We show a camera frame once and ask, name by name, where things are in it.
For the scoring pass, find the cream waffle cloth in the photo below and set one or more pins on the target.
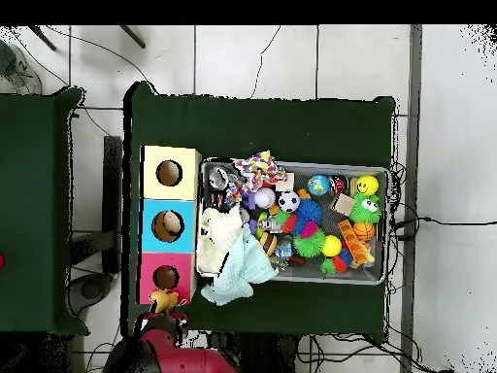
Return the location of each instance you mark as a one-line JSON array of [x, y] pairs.
[[217, 237]]

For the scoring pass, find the light blue waffle cloth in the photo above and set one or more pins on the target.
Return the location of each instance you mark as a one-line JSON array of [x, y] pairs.
[[240, 276]]

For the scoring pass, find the orange plastic tray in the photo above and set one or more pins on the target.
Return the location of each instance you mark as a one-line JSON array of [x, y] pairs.
[[353, 243]]

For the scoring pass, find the brown teddy bear plush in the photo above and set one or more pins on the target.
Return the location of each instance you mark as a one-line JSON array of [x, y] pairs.
[[164, 300]]

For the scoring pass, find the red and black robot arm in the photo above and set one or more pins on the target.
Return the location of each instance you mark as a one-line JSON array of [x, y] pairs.
[[186, 361]]

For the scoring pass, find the wooden box with three holes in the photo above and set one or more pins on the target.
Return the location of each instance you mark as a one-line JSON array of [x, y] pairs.
[[171, 190]]

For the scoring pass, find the clear mesh bin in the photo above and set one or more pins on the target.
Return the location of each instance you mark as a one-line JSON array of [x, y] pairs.
[[349, 276]]

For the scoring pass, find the white baseball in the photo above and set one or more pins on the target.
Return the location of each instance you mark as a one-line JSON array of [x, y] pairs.
[[265, 198]]

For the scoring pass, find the colourful spotted cloth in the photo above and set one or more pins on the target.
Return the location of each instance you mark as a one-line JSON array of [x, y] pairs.
[[258, 169]]

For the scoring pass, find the black and white soccer ball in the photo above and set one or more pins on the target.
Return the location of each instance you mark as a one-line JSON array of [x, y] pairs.
[[289, 202]]

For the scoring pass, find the large blue spiky ball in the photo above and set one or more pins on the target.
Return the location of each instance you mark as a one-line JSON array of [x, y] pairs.
[[309, 211]]

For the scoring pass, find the blue globe ball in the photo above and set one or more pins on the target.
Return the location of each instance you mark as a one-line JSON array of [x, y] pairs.
[[318, 185]]

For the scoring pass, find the dark green table cloth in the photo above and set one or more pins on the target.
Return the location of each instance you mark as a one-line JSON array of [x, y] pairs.
[[252, 128]]

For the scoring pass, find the plain yellow ball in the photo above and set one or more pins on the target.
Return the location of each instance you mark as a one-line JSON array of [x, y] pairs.
[[332, 246]]

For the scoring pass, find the green googly-eyed puffer ball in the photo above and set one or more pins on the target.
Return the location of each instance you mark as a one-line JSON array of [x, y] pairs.
[[365, 210]]

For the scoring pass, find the grey floor base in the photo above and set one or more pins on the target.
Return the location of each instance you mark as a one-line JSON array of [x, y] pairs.
[[91, 289]]

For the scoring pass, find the black tripod leg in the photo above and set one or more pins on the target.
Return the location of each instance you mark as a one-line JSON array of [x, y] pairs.
[[132, 37], [42, 38]]

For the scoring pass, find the dark green side cloth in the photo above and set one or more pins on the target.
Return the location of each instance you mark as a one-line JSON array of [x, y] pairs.
[[31, 136]]

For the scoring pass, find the person's foot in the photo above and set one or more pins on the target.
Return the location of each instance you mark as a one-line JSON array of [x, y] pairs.
[[15, 74]]

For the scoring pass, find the black furniture frame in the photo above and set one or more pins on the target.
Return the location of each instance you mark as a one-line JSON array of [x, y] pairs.
[[112, 175]]

